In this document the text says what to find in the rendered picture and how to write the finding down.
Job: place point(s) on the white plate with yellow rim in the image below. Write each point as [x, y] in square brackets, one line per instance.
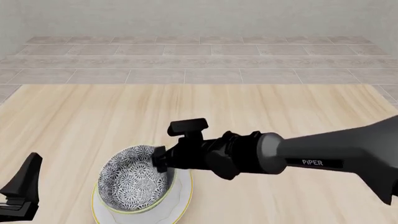
[182, 189]

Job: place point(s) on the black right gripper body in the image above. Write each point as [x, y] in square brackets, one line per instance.
[160, 159]

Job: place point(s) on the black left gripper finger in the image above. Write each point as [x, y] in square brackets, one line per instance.
[26, 175]

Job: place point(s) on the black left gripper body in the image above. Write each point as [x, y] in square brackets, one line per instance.
[18, 208]

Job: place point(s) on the black and white patterned bowl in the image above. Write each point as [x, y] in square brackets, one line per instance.
[133, 177]

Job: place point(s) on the grey and black right robot arm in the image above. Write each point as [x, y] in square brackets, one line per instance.
[311, 149]

